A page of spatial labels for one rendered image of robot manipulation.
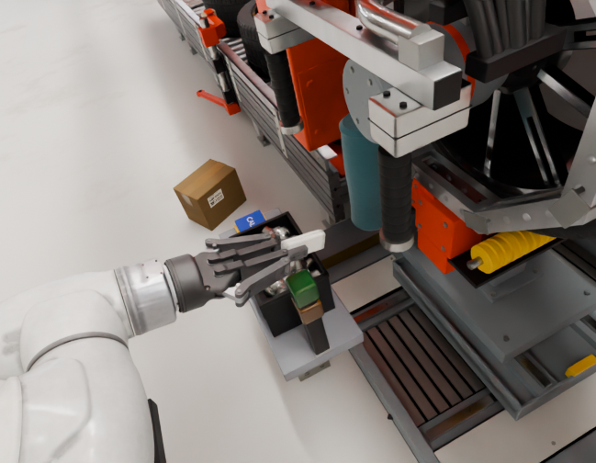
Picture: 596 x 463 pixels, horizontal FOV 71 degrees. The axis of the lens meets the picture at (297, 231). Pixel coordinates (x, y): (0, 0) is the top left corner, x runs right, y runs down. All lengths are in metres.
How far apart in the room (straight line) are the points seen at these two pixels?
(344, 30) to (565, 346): 0.94
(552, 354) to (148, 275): 0.96
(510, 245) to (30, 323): 0.75
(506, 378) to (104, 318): 0.91
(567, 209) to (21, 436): 0.62
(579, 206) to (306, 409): 0.90
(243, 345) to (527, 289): 0.83
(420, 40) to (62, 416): 0.44
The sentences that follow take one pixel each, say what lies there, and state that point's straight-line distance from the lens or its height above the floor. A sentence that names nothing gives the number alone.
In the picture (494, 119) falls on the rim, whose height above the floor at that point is 0.72.
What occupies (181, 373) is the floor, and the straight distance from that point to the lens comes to 1.44.
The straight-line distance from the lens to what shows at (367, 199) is 0.87.
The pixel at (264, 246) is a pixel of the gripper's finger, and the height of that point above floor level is 0.73.
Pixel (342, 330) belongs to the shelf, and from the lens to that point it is 0.83.
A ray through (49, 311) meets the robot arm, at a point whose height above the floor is 0.84.
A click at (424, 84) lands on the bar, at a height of 0.97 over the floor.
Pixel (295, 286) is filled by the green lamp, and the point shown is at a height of 0.66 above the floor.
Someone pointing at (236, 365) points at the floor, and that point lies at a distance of 1.38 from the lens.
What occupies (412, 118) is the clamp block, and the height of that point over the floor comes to 0.94.
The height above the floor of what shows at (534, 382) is 0.17.
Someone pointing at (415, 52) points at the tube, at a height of 1.00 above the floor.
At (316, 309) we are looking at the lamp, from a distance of 0.68.
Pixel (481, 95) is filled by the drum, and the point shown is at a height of 0.83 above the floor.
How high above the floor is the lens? 1.17
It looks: 45 degrees down
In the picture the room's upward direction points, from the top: 15 degrees counter-clockwise
